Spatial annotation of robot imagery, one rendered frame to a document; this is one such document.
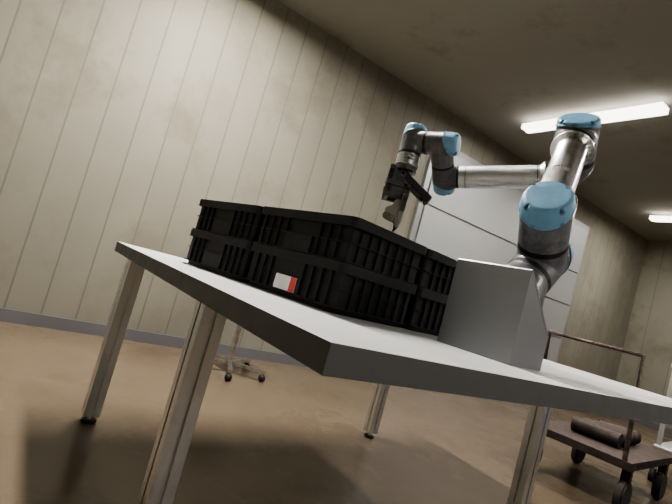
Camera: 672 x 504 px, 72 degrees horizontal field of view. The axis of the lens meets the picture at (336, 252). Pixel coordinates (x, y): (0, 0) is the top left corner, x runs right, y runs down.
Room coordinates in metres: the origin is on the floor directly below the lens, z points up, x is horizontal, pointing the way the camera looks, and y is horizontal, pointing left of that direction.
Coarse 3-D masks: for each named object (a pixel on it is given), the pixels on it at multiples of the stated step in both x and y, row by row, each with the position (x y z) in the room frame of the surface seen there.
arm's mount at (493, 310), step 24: (480, 264) 1.09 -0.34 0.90; (456, 288) 1.13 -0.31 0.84; (480, 288) 1.08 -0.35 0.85; (504, 288) 1.03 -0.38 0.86; (528, 288) 0.99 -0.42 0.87; (456, 312) 1.11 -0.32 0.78; (480, 312) 1.07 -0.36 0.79; (504, 312) 1.02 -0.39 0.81; (528, 312) 1.01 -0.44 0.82; (456, 336) 1.10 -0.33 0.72; (480, 336) 1.05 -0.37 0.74; (504, 336) 1.01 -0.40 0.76; (528, 336) 1.02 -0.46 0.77; (504, 360) 1.00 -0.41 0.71; (528, 360) 1.04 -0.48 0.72
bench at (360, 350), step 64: (128, 256) 1.62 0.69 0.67; (128, 320) 1.84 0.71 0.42; (192, 320) 1.09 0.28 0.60; (256, 320) 0.71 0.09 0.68; (320, 320) 0.80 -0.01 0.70; (192, 384) 1.06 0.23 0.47; (384, 384) 2.62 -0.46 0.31; (448, 384) 0.66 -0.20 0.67; (512, 384) 0.74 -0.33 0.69; (576, 384) 0.98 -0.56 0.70
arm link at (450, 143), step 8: (424, 136) 1.47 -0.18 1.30; (432, 136) 1.45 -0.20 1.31; (440, 136) 1.44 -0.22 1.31; (448, 136) 1.43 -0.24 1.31; (456, 136) 1.43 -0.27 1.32; (424, 144) 1.47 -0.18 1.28; (432, 144) 1.45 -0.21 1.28; (440, 144) 1.44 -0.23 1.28; (448, 144) 1.43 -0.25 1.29; (456, 144) 1.43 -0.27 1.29; (424, 152) 1.49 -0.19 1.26; (432, 152) 1.47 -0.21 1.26; (440, 152) 1.46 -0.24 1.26; (448, 152) 1.45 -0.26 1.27; (456, 152) 1.45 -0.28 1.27; (432, 160) 1.50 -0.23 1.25; (440, 160) 1.48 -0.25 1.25; (448, 160) 1.48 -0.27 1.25; (440, 168) 1.50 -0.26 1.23
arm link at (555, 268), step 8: (520, 248) 1.13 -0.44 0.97; (568, 248) 1.15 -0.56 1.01; (520, 256) 1.13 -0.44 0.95; (528, 256) 1.12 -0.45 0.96; (536, 256) 1.10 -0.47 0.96; (544, 256) 1.09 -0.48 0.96; (552, 256) 1.09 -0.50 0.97; (560, 256) 1.10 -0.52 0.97; (568, 256) 1.14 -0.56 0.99; (544, 264) 1.10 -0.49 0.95; (552, 264) 1.11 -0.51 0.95; (560, 264) 1.12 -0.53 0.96; (568, 264) 1.15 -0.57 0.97; (552, 272) 1.11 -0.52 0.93; (560, 272) 1.13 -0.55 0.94; (552, 280) 1.11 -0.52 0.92
